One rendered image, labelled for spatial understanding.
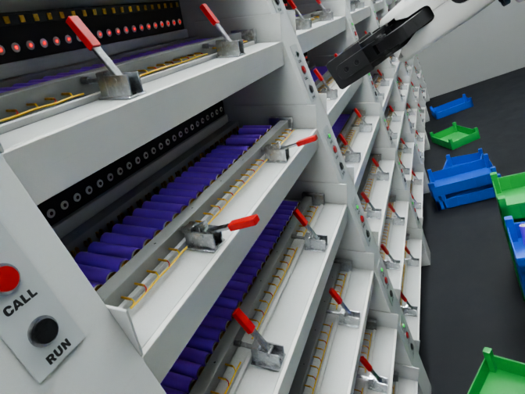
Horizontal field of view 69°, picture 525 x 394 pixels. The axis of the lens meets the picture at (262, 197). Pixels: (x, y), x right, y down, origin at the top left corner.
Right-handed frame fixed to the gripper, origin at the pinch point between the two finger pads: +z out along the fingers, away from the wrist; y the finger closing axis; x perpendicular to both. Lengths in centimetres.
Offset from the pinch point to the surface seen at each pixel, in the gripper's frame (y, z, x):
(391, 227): 79, 35, -61
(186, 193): -5.6, 26.9, -1.8
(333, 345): 6, 31, -43
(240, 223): -14.9, 14.8, -6.7
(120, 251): -20.0, 26.8, -1.9
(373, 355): 20, 35, -61
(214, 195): -5.7, 22.8, -4.1
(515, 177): 93, -6, -68
